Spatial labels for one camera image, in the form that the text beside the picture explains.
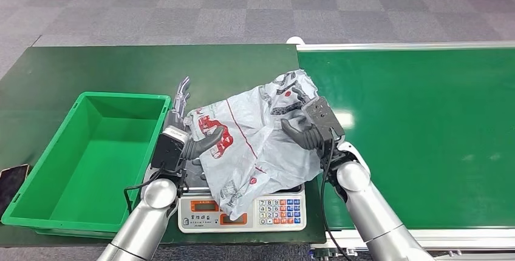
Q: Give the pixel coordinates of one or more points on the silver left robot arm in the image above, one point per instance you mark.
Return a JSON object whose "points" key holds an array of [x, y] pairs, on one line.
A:
{"points": [[141, 227]]}

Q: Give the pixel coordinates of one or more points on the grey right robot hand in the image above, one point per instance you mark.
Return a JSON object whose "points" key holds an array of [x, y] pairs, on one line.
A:
{"points": [[307, 140]]}

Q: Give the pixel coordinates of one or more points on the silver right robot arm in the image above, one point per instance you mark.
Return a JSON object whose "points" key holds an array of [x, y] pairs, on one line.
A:
{"points": [[374, 215]]}

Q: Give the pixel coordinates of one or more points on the dark green work table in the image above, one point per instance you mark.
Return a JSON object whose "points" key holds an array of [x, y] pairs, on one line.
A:
{"points": [[161, 70]]}

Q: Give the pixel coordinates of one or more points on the green conveyor belt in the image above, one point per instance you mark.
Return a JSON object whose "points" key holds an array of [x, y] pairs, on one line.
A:
{"points": [[422, 110]]}

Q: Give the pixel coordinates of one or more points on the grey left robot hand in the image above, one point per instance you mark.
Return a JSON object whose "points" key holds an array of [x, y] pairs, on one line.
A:
{"points": [[201, 146]]}

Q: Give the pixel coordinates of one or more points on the green plastic crate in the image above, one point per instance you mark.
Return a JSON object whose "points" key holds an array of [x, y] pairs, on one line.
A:
{"points": [[92, 170]]}

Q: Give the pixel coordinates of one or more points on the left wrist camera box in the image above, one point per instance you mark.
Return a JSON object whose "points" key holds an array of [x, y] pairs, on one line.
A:
{"points": [[167, 150]]}

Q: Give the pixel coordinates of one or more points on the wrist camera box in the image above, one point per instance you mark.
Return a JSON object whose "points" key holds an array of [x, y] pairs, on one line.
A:
{"points": [[324, 118], [167, 150]]}

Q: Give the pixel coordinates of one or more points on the black smartphone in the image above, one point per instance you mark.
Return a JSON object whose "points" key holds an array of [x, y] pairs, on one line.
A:
{"points": [[12, 187]]}

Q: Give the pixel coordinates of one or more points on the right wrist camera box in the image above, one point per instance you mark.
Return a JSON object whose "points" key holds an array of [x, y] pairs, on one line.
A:
{"points": [[324, 118]]}

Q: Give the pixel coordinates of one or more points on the grey plastic mailer package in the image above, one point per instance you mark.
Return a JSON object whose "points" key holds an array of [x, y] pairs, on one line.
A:
{"points": [[249, 138]]}

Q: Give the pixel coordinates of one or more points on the white scale with steel tray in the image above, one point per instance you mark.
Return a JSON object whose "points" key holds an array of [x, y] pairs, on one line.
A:
{"points": [[281, 211]]}

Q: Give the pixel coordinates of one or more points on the white round conveyor end cap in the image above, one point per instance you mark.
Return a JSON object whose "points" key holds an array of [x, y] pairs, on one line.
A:
{"points": [[295, 40]]}

